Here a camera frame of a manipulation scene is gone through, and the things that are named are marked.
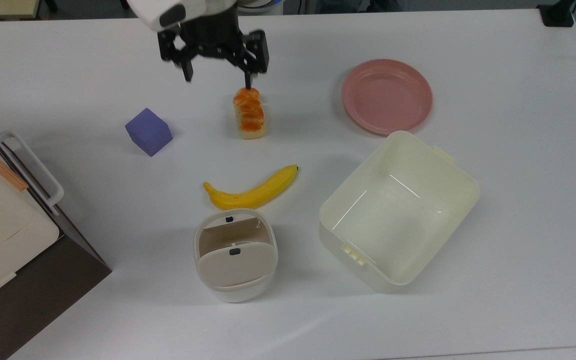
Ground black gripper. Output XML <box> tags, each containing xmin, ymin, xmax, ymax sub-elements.
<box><xmin>157</xmin><ymin>14</ymin><xmax>270</xmax><ymax>91</ymax></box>

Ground small white swing-lid trash can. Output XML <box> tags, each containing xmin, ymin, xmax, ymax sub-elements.
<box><xmin>193</xmin><ymin>208</ymin><xmax>279</xmax><ymax>304</ymax></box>

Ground toy bread loaf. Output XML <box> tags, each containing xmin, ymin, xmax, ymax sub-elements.
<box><xmin>232</xmin><ymin>87</ymin><xmax>267</xmax><ymax>140</ymax></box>

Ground purple foam cube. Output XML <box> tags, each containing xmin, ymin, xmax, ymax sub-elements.
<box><xmin>125</xmin><ymin>107</ymin><xmax>173</xmax><ymax>158</ymax></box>

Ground yellow banana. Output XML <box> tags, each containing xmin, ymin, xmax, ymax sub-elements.
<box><xmin>203</xmin><ymin>164</ymin><xmax>300</xmax><ymax>211</ymax></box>

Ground pink plate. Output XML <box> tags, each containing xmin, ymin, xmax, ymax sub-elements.
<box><xmin>341</xmin><ymin>58</ymin><xmax>434</xmax><ymax>136</ymax></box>

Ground cream plastic storage box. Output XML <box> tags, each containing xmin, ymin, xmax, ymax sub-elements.
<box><xmin>318</xmin><ymin>130</ymin><xmax>481</xmax><ymax>294</ymax></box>

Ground wooden desk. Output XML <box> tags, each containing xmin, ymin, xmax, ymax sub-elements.
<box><xmin>0</xmin><ymin>0</ymin><xmax>42</xmax><ymax>21</ymax></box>

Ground white toaster oven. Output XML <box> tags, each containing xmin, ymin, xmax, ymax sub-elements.
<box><xmin>0</xmin><ymin>109</ymin><xmax>113</xmax><ymax>360</ymax></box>

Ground black clamp mount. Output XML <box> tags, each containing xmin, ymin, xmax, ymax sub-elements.
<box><xmin>536</xmin><ymin>0</ymin><xmax>576</xmax><ymax>28</ymax></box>

